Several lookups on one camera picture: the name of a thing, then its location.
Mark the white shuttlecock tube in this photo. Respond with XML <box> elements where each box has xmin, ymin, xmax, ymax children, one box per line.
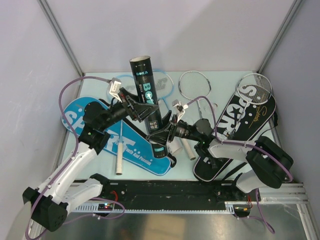
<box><xmin>167</xmin><ymin>138</ymin><xmax>183</xmax><ymax>156</ymax></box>

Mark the blue racket right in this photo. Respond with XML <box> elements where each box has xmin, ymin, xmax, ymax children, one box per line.
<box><xmin>153</xmin><ymin>69</ymin><xmax>196</xmax><ymax>161</ymax></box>

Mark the white cable duct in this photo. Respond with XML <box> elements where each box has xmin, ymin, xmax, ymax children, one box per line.
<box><xmin>72</xmin><ymin>202</ymin><xmax>249</xmax><ymax>214</ymax></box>

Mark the black shuttlecock tube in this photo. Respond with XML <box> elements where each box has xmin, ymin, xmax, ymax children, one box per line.
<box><xmin>128</xmin><ymin>56</ymin><xmax>169</xmax><ymax>159</ymax></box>

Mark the blue racket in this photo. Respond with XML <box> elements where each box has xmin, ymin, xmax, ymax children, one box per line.
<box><xmin>107</xmin><ymin>74</ymin><xmax>137</xmax><ymax>176</ymax></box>
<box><xmin>153</xmin><ymin>69</ymin><xmax>196</xmax><ymax>161</ymax></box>

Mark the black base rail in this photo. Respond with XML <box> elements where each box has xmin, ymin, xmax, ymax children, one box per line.
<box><xmin>100</xmin><ymin>180</ymin><xmax>256</xmax><ymax>210</ymax></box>

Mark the right aluminium frame post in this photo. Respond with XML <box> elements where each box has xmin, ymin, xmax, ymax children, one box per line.
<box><xmin>256</xmin><ymin>0</ymin><xmax>306</xmax><ymax>74</ymax></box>

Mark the blue racket bag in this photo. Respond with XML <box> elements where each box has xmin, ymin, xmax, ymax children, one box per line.
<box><xmin>61</xmin><ymin>96</ymin><xmax>177</xmax><ymax>176</ymax></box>

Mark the white racket with black handle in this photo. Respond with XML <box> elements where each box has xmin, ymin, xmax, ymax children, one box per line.
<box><xmin>178</xmin><ymin>70</ymin><xmax>212</xmax><ymax>121</ymax></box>

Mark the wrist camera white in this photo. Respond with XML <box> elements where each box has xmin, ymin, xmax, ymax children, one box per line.
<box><xmin>172</xmin><ymin>99</ymin><xmax>189</xmax><ymax>122</ymax></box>
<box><xmin>108</xmin><ymin>77</ymin><xmax>122</xmax><ymax>101</ymax></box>

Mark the black racket bag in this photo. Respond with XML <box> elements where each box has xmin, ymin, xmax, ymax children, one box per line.
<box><xmin>193</xmin><ymin>92</ymin><xmax>277</xmax><ymax>182</ymax></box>

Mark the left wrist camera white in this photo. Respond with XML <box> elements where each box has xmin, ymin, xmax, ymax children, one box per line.
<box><xmin>108</xmin><ymin>77</ymin><xmax>122</xmax><ymax>101</ymax></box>

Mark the blue racket left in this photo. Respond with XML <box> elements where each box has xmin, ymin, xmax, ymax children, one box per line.
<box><xmin>107</xmin><ymin>74</ymin><xmax>137</xmax><ymax>176</ymax></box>

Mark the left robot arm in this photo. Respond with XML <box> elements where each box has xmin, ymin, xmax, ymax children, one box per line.
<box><xmin>22</xmin><ymin>87</ymin><xmax>159</xmax><ymax>232</ymax></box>

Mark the aluminium frame post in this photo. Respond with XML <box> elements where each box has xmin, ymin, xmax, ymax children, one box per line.
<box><xmin>256</xmin><ymin>0</ymin><xmax>306</xmax><ymax>74</ymax></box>
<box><xmin>37</xmin><ymin>0</ymin><xmax>84</xmax><ymax>77</ymax></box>

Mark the white racket on black bag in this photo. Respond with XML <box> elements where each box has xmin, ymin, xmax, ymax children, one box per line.
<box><xmin>228</xmin><ymin>73</ymin><xmax>273</xmax><ymax>140</ymax></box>

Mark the left aluminium frame post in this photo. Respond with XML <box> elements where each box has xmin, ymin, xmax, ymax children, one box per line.
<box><xmin>37</xmin><ymin>0</ymin><xmax>84</xmax><ymax>77</ymax></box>

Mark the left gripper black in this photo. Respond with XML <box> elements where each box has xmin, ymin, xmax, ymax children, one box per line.
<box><xmin>100</xmin><ymin>87</ymin><xmax>159</xmax><ymax>131</ymax></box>

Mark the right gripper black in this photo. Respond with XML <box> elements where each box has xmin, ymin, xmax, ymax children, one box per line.
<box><xmin>146</xmin><ymin>110</ymin><xmax>201</xmax><ymax>146</ymax></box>

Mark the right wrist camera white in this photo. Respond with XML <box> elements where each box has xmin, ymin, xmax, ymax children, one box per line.
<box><xmin>172</xmin><ymin>99</ymin><xmax>189</xmax><ymax>122</ymax></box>

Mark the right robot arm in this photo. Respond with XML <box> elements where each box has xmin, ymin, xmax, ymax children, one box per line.
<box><xmin>146</xmin><ymin>114</ymin><xmax>293</xmax><ymax>201</ymax></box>

